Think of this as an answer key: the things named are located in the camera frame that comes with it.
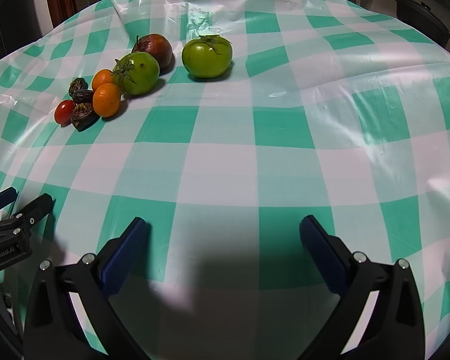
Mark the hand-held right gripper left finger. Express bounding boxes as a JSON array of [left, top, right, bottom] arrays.
[[22, 216, 152, 360]]

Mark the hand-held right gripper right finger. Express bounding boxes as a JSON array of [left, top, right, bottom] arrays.
[[299, 215, 427, 360]]

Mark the red cherry tomato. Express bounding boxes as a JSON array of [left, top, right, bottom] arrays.
[[54, 99, 77, 125]]

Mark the dark red apple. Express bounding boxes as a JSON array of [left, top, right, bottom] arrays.
[[131, 34, 173, 70]]

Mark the dark brown date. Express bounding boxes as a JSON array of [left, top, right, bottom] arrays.
[[71, 103, 100, 132], [73, 89, 95, 104], [68, 77, 88, 97]]

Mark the green white checked tablecloth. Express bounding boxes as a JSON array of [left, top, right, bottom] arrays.
[[0, 0, 450, 360]]

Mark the small orange kumquat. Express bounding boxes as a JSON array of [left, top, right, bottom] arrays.
[[92, 83, 121, 118], [91, 68, 116, 91]]

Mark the green tomato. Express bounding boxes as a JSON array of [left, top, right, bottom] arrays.
[[182, 34, 233, 79], [112, 52, 161, 96]]

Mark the black cooking pot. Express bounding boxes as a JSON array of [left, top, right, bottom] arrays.
[[390, 0, 450, 49]]

